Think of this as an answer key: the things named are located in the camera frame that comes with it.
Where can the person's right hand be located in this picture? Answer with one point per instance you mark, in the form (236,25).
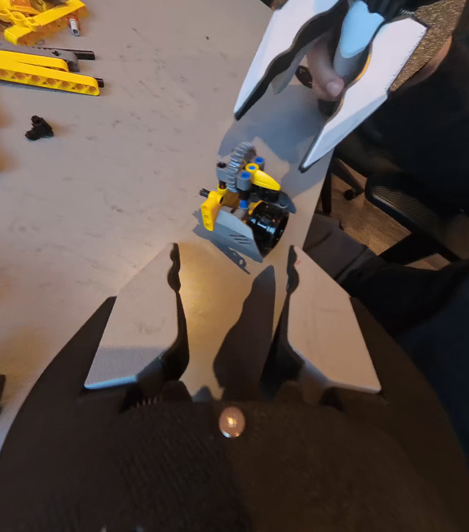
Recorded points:
(324,70)

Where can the black office chair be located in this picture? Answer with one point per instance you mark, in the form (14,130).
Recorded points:
(405,199)

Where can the black round desk grommet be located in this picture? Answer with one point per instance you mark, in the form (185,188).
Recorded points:
(303,77)

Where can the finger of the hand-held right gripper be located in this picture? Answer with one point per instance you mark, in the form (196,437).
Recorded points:
(276,45)
(392,62)

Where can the grey toothed rack beam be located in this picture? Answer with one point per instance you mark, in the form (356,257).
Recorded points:
(18,48)

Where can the grey gear brick assembly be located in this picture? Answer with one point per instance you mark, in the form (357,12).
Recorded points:
(238,162)

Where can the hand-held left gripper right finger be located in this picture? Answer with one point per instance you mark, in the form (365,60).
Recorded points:
(330,332)

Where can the light grey desk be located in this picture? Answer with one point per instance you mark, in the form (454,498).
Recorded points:
(93,187)

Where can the grey and orange axle pin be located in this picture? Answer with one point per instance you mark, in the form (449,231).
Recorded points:
(74,25)

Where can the small yellow grey brick assembly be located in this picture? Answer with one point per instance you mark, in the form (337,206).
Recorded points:
(234,235)

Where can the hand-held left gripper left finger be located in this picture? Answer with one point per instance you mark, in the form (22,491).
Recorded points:
(143,324)

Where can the cluster of long yellow beams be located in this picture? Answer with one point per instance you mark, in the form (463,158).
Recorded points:
(30,75)

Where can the small black connector brick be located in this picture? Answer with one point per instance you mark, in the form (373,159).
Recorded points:
(39,129)

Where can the person's right forearm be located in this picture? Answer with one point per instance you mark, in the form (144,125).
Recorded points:
(446,124)

